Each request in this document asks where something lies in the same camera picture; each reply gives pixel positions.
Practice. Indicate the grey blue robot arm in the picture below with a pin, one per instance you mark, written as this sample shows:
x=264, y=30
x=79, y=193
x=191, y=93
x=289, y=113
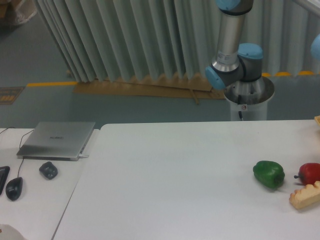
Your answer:
x=235, y=62

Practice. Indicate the green bell pepper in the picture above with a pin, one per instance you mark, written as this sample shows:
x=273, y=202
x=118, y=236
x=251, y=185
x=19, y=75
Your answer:
x=269, y=173

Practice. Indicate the red bell pepper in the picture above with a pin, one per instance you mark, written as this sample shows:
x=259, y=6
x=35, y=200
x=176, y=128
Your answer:
x=308, y=173

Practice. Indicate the brown cardboard sheet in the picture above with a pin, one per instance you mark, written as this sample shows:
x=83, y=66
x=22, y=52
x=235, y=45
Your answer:
x=195, y=88

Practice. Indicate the grey pleated curtain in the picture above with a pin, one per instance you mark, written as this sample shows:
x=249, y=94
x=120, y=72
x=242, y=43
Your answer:
x=113, y=39

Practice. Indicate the silver closed laptop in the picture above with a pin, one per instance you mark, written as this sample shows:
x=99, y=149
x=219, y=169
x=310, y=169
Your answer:
x=55, y=140

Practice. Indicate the black earbuds case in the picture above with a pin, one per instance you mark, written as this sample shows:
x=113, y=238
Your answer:
x=48, y=170

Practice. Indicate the wooden tray corner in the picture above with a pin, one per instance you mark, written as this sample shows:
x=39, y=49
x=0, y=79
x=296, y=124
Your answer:
x=317, y=120

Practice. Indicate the black computer mouse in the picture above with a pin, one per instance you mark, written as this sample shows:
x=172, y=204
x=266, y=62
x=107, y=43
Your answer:
x=14, y=188

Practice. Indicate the black keyboard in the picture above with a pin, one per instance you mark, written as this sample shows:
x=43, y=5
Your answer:
x=4, y=172

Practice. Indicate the beige toy bread slice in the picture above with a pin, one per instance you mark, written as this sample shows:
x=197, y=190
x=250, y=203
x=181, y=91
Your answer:
x=306, y=196

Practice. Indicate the plastic wrapped cardboard box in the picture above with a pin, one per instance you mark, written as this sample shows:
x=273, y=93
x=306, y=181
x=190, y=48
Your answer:
x=16, y=12

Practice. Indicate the white plate edge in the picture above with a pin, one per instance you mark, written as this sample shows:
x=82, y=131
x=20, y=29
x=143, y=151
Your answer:
x=7, y=232

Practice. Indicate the white laptop cable plug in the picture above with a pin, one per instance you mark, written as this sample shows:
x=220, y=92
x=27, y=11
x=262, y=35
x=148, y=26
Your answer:
x=81, y=156

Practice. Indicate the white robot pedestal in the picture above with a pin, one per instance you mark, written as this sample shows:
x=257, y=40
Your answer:
x=248, y=101

